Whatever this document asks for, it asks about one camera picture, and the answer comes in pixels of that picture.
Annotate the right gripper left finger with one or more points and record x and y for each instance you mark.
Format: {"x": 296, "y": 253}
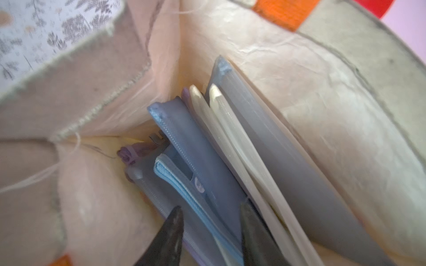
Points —
{"x": 166, "y": 247}

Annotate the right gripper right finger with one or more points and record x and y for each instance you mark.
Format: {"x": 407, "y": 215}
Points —
{"x": 259, "y": 248}

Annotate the grey mesh pencil pouch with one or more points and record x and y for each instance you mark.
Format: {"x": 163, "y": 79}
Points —
{"x": 197, "y": 238}

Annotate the blue grey pouch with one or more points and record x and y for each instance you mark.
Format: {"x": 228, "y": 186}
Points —
{"x": 222, "y": 188}

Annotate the purple mesh pouch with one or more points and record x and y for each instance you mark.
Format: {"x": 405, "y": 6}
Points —
{"x": 134, "y": 153}

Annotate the cream canvas tote bag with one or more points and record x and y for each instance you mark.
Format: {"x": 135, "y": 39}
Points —
{"x": 77, "y": 78}

